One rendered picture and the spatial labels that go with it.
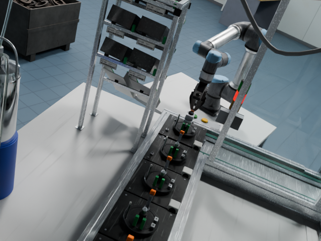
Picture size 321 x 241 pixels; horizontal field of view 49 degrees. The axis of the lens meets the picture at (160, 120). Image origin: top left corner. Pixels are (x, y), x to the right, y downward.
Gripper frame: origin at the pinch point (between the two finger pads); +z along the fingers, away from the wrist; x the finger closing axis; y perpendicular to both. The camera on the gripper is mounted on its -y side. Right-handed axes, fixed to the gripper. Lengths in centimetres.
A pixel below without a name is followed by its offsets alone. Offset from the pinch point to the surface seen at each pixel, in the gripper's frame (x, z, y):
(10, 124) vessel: 53, -15, -90
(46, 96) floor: 150, 107, 109
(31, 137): 66, 21, -53
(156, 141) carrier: 10.2, 9.6, -28.6
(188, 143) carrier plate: -5.1, 9.7, -18.9
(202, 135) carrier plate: -10.4, 9.7, -5.4
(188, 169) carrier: -10.1, 7.6, -43.2
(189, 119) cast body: -0.7, 0.1, -10.7
